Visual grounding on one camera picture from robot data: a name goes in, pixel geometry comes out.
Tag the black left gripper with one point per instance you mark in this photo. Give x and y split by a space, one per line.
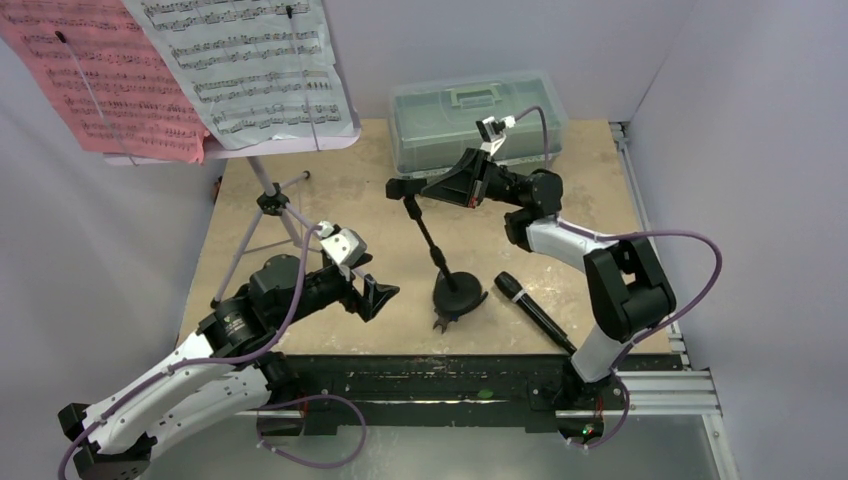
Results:
372 297

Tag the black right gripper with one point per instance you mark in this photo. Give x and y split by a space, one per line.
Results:
475 179

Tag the black round disc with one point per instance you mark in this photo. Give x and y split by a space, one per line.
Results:
455 294

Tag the black clarinet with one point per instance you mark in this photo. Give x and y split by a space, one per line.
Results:
509 286

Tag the white sheet music page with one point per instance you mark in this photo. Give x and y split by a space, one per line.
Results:
252 73

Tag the pink sheet music page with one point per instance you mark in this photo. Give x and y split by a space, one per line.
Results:
104 78

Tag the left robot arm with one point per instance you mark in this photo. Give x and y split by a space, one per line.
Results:
227 366

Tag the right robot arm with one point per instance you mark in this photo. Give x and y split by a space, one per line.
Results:
628 289

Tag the clear green storage box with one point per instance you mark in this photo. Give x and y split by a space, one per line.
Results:
432 123

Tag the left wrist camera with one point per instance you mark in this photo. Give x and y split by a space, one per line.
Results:
343 246

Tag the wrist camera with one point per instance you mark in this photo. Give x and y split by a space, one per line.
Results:
493 132
343 246

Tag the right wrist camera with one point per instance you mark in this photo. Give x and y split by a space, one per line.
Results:
493 132

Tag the blue handled pliers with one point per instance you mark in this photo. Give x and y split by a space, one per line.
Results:
442 323

